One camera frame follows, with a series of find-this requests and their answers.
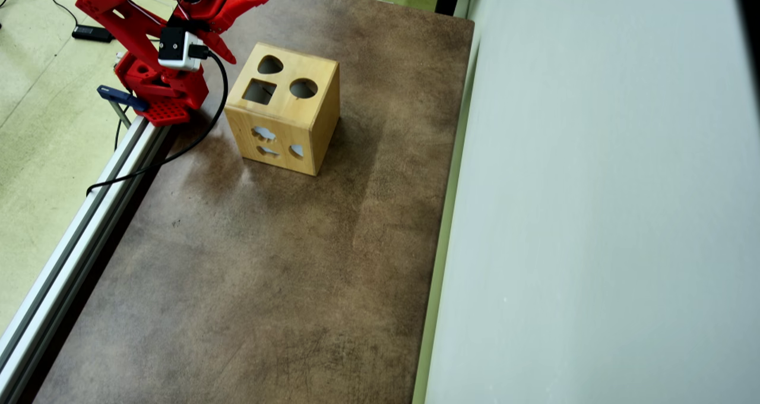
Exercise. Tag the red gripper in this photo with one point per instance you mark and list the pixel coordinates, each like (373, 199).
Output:
(221, 7)

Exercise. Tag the black power adapter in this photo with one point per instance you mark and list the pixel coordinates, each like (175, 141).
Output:
(94, 33)

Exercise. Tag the blue clamp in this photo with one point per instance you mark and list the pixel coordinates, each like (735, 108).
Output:
(119, 95)

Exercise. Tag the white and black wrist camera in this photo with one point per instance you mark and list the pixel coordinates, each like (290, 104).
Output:
(175, 46)

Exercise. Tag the red robot arm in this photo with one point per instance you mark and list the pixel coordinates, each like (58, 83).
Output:
(169, 111)

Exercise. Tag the aluminium profile rail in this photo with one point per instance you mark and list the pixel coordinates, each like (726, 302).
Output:
(71, 255)

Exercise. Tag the wooden shape sorter box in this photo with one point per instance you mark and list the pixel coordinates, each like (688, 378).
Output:
(323, 125)

